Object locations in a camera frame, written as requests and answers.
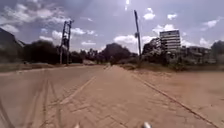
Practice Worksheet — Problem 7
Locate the twin pole structure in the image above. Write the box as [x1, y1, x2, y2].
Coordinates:
[59, 19, 73, 66]

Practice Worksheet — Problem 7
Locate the red brick path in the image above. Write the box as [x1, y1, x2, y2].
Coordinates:
[38, 64, 221, 128]

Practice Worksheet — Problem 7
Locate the row of trees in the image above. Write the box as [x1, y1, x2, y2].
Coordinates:
[0, 39, 224, 68]

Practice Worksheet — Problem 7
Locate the building with dark roof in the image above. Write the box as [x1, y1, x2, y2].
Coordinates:
[0, 27, 26, 64]

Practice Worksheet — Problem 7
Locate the white multi-storey building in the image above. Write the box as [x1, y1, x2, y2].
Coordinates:
[158, 29, 182, 54]

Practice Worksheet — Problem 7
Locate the utility pole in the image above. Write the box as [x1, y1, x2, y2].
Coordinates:
[133, 9, 143, 64]

